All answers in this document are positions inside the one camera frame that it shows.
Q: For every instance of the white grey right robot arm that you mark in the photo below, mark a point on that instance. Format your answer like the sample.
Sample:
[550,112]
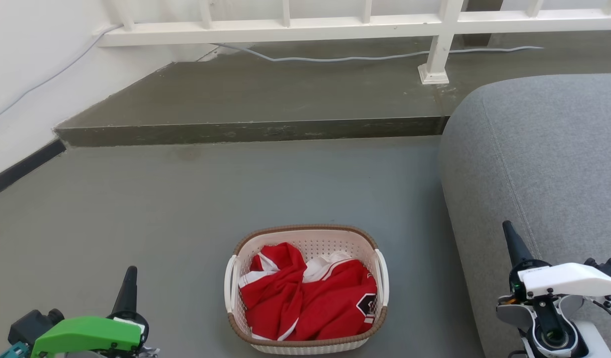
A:
[510,311]

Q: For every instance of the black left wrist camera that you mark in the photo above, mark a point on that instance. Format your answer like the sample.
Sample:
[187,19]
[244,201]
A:
[29,325]

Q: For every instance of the grey fabric sofa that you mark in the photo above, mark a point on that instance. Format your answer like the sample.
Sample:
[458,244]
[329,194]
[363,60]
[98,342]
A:
[549,159]

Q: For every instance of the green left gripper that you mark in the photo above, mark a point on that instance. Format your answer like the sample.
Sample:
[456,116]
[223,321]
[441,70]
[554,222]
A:
[86,335]

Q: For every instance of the white wooden railing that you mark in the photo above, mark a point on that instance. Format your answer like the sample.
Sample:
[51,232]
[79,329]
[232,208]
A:
[285,32]

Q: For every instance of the white plastic laundry basket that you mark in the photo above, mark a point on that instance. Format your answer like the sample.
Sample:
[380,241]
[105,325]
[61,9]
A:
[310,243]

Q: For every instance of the red and white garment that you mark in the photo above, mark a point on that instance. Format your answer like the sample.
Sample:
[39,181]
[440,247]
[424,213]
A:
[320,303]

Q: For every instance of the black baseboard strip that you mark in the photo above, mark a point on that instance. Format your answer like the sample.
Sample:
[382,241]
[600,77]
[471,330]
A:
[19,168]

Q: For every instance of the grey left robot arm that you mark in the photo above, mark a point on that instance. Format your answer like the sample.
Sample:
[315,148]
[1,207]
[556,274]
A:
[146,354]

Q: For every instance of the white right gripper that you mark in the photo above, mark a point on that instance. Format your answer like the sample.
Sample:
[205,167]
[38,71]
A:
[568,281]

